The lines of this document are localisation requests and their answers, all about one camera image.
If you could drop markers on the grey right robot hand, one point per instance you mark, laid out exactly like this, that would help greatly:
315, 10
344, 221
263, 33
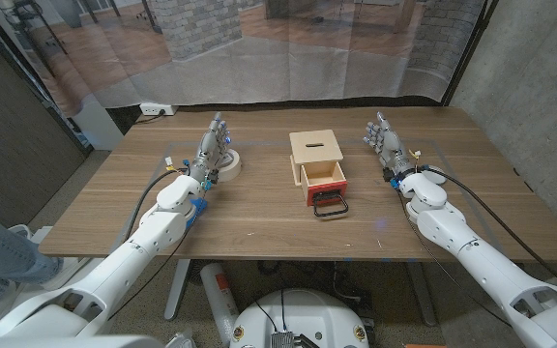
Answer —
392, 147

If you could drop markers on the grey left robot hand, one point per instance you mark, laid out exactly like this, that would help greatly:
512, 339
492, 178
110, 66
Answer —
211, 150

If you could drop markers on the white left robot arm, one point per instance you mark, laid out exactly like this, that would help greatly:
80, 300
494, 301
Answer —
128, 251

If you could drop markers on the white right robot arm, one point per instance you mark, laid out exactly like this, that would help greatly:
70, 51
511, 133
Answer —
491, 270

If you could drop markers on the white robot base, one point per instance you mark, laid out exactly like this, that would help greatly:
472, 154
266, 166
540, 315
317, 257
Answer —
302, 319

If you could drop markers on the red fronted wooden drawer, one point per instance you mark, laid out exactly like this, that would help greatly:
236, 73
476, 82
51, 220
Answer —
324, 174

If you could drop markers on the cream masking tape roll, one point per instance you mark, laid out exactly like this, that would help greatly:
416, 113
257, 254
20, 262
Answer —
232, 166

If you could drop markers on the blue flat plastic object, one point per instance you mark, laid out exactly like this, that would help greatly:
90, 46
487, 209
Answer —
199, 207

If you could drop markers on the white power strip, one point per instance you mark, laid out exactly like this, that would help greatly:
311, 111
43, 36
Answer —
155, 108

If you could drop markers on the wooden box with slot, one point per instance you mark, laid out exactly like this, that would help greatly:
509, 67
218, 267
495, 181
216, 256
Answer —
314, 145

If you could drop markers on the printed room backdrop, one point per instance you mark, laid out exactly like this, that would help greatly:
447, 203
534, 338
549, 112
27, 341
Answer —
269, 63

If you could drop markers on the black backdrop stand pole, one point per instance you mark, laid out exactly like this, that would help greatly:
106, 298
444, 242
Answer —
467, 53

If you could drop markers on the white table leg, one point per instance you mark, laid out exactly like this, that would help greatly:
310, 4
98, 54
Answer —
177, 290
421, 295

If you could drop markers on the white roll with orange label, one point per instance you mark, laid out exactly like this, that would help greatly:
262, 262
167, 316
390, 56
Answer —
220, 299

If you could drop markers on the dark wood wall panel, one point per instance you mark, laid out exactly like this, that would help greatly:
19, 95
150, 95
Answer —
12, 135

